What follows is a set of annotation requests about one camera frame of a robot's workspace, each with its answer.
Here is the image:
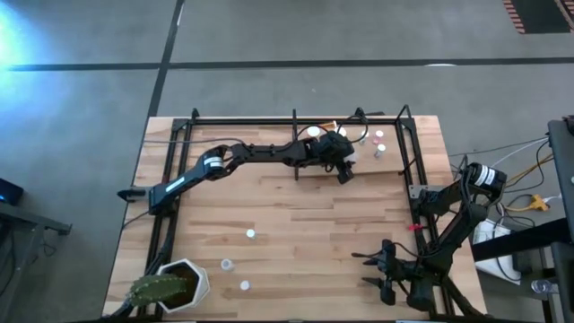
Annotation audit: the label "black metal stand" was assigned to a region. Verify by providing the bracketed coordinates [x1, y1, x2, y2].
[0, 201, 73, 310]

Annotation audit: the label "white floor cable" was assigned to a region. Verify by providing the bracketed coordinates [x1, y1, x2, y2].
[491, 137, 551, 168]

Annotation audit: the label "wooden shelf black metal ends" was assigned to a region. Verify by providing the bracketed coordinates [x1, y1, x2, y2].
[290, 107, 412, 181]

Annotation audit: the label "black metal bracket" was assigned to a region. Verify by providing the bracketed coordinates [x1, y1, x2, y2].
[117, 188, 148, 202]

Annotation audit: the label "yellow extension cord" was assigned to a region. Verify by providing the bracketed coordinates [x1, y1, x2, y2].
[506, 154, 555, 213]

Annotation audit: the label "white power strip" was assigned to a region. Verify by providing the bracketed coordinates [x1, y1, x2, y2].
[473, 216, 524, 286]

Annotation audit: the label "green cactus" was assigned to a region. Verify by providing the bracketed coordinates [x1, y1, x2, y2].
[127, 274, 188, 309]

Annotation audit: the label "black device blue light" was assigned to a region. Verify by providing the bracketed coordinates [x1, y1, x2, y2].
[0, 178, 24, 206]

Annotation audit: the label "black rug striped edge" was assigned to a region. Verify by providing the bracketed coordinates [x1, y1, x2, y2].
[502, 0, 574, 35]

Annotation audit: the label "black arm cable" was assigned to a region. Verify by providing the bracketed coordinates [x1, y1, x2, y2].
[334, 114, 370, 145]
[390, 241, 445, 264]

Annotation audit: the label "black metal table frame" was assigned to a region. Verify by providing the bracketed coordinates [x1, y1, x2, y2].
[134, 103, 483, 322]

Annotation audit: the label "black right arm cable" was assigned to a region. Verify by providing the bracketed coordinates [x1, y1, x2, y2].
[390, 241, 445, 264]

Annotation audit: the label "white hexagonal planter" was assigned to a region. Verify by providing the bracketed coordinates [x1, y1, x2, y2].
[157, 258, 211, 314]

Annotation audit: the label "black side table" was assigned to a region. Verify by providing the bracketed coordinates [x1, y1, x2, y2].
[470, 115, 574, 323]

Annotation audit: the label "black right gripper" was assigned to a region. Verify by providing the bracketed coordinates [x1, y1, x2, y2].
[358, 239, 405, 307]

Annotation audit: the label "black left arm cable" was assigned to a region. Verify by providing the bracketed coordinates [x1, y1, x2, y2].
[334, 114, 370, 145]

